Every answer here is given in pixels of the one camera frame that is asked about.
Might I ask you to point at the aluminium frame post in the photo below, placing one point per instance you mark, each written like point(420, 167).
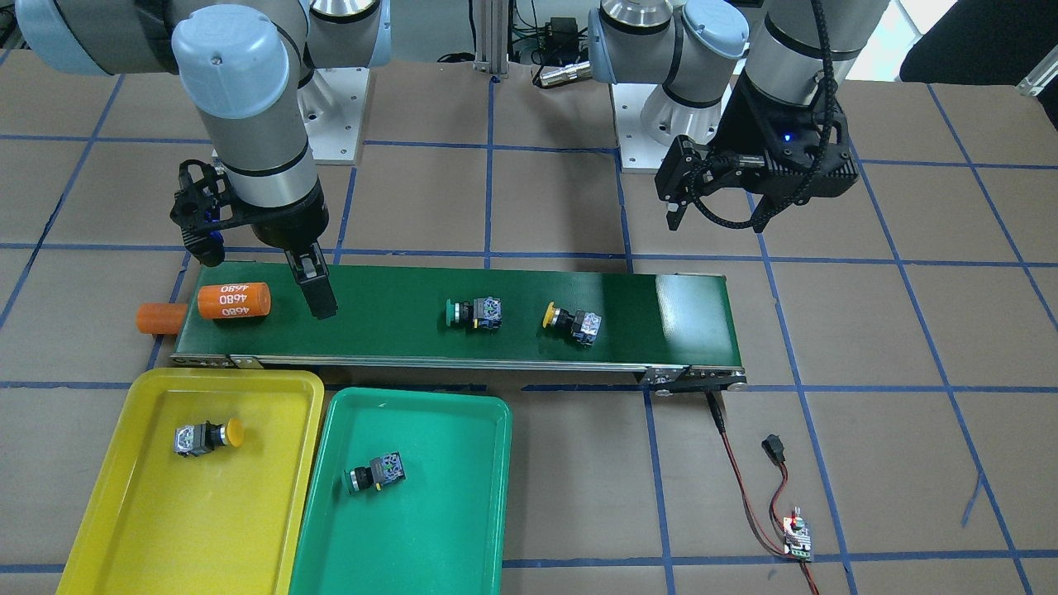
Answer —
point(492, 21)

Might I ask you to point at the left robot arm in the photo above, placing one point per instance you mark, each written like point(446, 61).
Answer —
point(694, 50)

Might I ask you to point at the orange cylinder with label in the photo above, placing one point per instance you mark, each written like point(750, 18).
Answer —
point(234, 301)

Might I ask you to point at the green tray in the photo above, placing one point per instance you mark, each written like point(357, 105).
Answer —
point(441, 530)

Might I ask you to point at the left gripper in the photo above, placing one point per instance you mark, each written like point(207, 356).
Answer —
point(746, 116)

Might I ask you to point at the green push button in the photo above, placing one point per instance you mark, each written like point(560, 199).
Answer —
point(479, 313)
point(379, 473)

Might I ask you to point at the green conveyor belt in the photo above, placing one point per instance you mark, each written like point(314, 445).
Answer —
point(674, 332)

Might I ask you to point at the yellow push button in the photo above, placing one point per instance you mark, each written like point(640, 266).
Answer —
point(582, 326)
point(197, 439)

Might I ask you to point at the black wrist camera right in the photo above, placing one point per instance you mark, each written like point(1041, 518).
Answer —
point(202, 194)

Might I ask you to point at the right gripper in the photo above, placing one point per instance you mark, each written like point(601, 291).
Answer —
point(288, 221)

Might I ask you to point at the motor speed controller board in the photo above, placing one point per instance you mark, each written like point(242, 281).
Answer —
point(797, 537)

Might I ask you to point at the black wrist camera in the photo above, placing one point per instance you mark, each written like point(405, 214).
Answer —
point(806, 153)
point(202, 194)

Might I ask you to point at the yellow tray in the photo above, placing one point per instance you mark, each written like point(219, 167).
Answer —
point(223, 523)

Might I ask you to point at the plain orange cylinder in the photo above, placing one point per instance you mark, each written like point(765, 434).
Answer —
point(161, 318)

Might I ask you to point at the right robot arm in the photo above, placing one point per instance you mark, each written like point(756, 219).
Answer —
point(248, 67)

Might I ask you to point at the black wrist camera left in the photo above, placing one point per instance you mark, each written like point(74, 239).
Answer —
point(806, 153)

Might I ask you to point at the black power connector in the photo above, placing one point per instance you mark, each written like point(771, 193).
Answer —
point(774, 448)

